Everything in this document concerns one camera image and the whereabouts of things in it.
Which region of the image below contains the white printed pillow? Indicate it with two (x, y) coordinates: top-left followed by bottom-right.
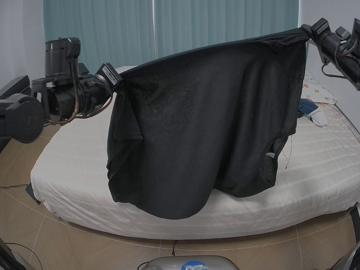
(302, 72), (337, 105)

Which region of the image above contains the pile of clothes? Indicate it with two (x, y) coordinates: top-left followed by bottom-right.
(297, 99), (328, 129)

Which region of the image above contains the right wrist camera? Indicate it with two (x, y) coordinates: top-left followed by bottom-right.
(311, 18), (329, 40)

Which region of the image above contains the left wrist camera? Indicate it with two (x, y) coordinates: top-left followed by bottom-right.
(97, 63), (123, 92)

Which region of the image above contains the blue-green curtain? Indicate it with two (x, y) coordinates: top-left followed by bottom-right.
(154, 0), (301, 60)
(43, 0), (156, 72)

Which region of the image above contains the bed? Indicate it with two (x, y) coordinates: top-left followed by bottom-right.
(30, 40), (360, 240)

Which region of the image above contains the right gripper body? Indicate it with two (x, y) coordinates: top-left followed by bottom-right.
(309, 30), (343, 54)

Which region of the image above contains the black T-shirt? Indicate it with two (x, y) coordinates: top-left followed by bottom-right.
(106, 28), (308, 219)

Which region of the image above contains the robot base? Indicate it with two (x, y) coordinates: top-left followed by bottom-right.
(138, 256), (239, 270)

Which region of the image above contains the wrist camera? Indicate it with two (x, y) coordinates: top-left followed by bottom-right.
(97, 63), (123, 92)
(311, 18), (329, 40)

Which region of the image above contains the small black box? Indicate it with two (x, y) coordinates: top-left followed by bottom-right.
(25, 183), (43, 205)

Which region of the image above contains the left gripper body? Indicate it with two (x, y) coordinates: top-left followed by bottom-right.
(75, 73), (125, 117)

